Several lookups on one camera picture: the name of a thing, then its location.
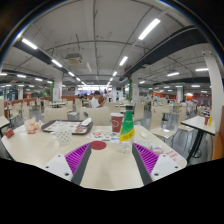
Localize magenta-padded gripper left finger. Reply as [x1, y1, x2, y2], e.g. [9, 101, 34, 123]
[42, 142, 93, 186]

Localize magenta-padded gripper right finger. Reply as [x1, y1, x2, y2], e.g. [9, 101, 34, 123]
[131, 142, 184, 186]

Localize green-labelled clear drink bottle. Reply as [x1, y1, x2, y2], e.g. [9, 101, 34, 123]
[118, 105, 136, 155]

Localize flat round red coaster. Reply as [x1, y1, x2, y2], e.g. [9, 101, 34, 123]
[90, 140, 108, 151]

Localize red-printed table sticker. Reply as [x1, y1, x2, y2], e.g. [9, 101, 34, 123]
[164, 149, 184, 164]

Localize white black-dotted mug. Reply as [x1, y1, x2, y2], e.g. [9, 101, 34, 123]
[49, 128, 73, 145]

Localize dark food tray with liner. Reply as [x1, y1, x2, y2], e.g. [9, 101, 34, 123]
[41, 119, 94, 136]

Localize white paper napkin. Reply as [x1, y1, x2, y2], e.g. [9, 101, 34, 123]
[79, 117, 93, 128]

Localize red paper cup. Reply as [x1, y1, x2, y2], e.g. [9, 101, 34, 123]
[110, 112, 125, 134]

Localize beige canteen chairs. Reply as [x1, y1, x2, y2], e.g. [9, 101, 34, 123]
[0, 98, 201, 141]

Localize crumpled orange-white food wrapper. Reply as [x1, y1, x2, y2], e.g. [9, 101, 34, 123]
[23, 117, 44, 135]

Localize person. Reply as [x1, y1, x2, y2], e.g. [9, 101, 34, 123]
[90, 90, 108, 109]

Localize neighbouring white dining table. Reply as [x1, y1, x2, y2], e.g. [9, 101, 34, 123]
[180, 115, 217, 165]

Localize small red box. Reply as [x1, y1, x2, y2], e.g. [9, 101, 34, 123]
[4, 128, 16, 139]

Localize white table with dark edge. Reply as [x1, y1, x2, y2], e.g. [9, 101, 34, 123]
[0, 115, 11, 138]

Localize ceiling air conditioner unit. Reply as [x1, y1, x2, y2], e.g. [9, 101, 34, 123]
[65, 53, 83, 66]

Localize ceiling strip lights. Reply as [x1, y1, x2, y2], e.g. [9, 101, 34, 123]
[0, 18, 210, 89]

